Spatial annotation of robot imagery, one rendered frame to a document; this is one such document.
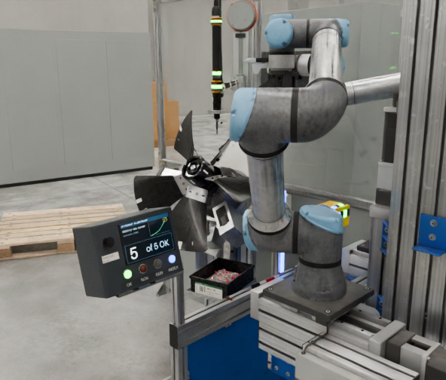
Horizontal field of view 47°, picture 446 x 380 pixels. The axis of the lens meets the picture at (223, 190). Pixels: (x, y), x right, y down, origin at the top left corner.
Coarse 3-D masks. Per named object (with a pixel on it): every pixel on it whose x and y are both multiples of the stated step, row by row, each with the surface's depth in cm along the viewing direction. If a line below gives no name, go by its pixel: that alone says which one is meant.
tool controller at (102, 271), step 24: (120, 216) 144; (144, 216) 141; (168, 216) 146; (96, 240) 131; (120, 240) 135; (144, 240) 140; (168, 240) 146; (96, 264) 131; (120, 264) 135; (168, 264) 145; (96, 288) 134; (120, 288) 134
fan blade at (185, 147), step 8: (184, 120) 243; (184, 128) 241; (176, 136) 248; (184, 136) 239; (192, 136) 230; (176, 144) 248; (184, 144) 240; (192, 144) 229; (184, 152) 241; (192, 152) 229
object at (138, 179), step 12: (144, 180) 234; (156, 180) 230; (168, 180) 227; (144, 192) 233; (156, 192) 230; (168, 192) 228; (180, 192) 227; (144, 204) 234; (156, 204) 232; (168, 204) 230
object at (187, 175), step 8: (192, 160) 221; (200, 160) 218; (184, 168) 220; (200, 168) 214; (208, 168) 216; (216, 168) 225; (184, 176) 217; (192, 176) 214; (200, 176) 214; (208, 176) 217; (192, 184) 219; (200, 184) 218; (208, 184) 221; (216, 184) 220; (208, 192) 221
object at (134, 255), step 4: (132, 244) 137; (136, 244) 138; (124, 248) 136; (128, 248) 137; (132, 248) 137; (136, 248) 138; (140, 248) 139; (128, 252) 136; (132, 252) 137; (136, 252) 138; (140, 252) 139; (128, 256) 136; (132, 256) 137; (136, 256) 138; (140, 256) 139; (128, 260) 136; (132, 260) 137; (136, 260) 138; (128, 264) 136
